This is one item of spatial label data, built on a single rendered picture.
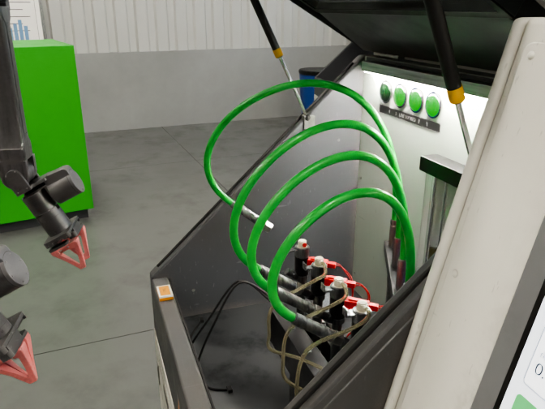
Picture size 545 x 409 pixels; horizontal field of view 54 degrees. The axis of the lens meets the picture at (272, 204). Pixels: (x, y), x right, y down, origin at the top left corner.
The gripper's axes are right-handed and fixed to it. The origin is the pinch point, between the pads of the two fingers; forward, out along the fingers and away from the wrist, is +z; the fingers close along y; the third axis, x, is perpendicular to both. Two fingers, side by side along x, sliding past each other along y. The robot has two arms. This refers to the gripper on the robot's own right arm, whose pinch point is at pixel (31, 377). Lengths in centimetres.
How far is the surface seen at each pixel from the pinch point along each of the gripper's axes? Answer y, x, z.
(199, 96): 679, 6, 67
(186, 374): 3.7, -19.8, 15.4
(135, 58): 658, 52, -17
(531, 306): -34, -67, 2
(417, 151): 27, -78, 8
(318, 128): 7, -60, -12
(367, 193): -9, -61, -5
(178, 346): 12.2, -18.2, 14.5
